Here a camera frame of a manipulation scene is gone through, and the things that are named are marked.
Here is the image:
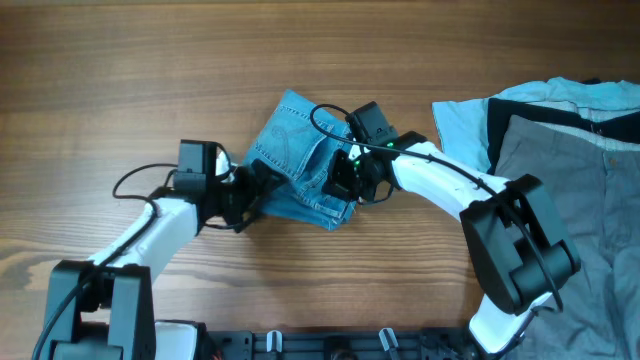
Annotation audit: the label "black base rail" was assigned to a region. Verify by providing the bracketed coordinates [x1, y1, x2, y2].
[154, 319, 501, 360]

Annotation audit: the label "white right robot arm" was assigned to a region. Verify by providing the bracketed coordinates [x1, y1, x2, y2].
[323, 102, 581, 359]

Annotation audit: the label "light blue denim jeans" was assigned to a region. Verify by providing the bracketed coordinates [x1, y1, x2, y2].
[243, 90, 355, 231]

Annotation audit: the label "black garment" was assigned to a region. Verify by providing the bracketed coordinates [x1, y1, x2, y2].
[487, 98, 639, 175]

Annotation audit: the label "grey trousers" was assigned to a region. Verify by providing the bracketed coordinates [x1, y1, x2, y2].
[495, 116, 639, 359]

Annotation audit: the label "light blue t-shirt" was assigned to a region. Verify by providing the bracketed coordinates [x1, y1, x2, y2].
[432, 77, 639, 174]

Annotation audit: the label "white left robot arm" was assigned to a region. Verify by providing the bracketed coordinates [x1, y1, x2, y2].
[32, 140, 287, 359]

